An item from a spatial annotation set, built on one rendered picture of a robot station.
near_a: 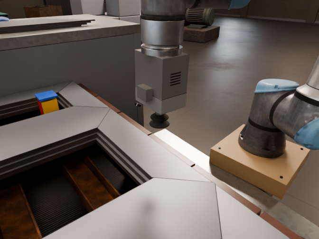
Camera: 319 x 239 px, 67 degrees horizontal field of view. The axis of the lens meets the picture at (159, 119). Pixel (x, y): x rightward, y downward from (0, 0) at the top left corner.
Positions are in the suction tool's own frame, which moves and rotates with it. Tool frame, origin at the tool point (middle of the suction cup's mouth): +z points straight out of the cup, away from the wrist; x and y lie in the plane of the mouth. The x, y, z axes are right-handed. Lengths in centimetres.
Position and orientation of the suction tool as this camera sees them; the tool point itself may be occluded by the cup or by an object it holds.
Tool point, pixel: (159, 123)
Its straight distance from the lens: 51.1
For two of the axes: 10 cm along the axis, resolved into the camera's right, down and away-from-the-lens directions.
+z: -0.3, 8.8, 4.8
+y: 6.3, 3.8, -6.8
